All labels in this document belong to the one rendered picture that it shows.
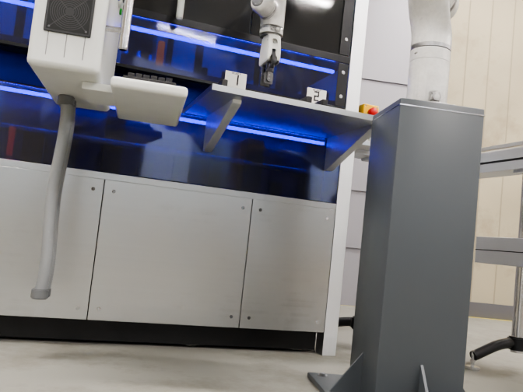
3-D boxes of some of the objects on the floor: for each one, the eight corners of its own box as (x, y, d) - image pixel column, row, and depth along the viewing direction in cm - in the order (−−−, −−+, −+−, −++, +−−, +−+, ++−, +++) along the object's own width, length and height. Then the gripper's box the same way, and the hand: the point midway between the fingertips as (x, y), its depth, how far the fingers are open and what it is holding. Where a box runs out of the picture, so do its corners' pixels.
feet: (459, 366, 234) (461, 331, 235) (553, 369, 250) (556, 337, 251) (472, 371, 226) (475, 335, 228) (569, 374, 243) (570, 341, 244)
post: (314, 351, 232) (362, -139, 249) (328, 352, 234) (374, -134, 250) (321, 355, 226) (370, -147, 242) (335, 355, 228) (382, -143, 244)
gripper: (254, 40, 210) (248, 88, 208) (268, 24, 195) (264, 77, 193) (272, 43, 212) (268, 92, 211) (289, 29, 197) (284, 81, 195)
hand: (266, 79), depth 202 cm, fingers open, 3 cm apart
